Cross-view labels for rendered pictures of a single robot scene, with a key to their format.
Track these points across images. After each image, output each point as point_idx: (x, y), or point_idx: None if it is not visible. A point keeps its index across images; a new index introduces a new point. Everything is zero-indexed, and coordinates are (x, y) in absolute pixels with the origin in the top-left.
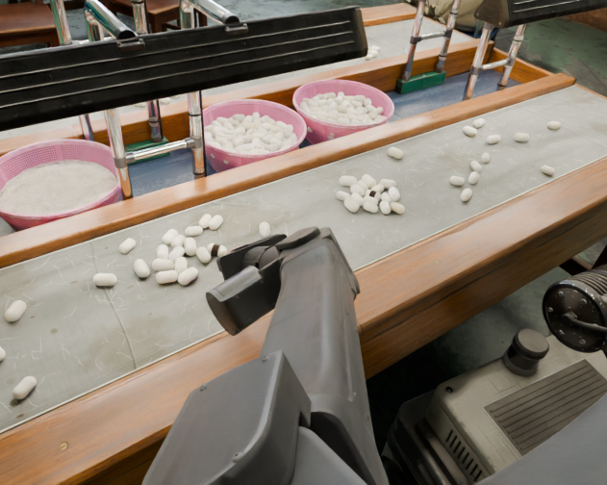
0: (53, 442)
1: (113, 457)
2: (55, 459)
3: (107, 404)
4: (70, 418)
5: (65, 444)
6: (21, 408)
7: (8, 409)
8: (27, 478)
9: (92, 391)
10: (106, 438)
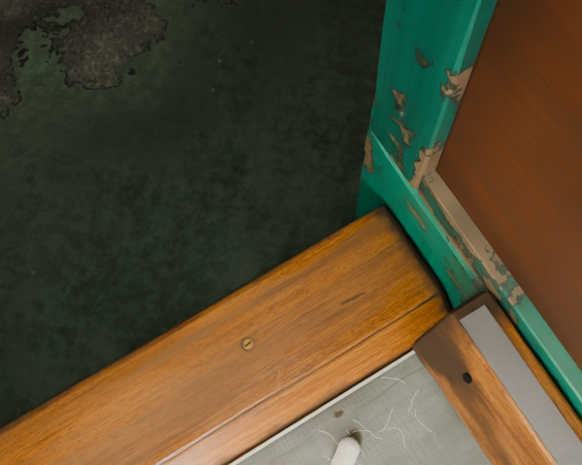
0: (264, 351)
1: (175, 328)
2: (254, 326)
3: (200, 411)
4: (249, 388)
5: (245, 348)
6: (341, 426)
7: (361, 424)
8: (282, 301)
9: (241, 458)
10: (191, 355)
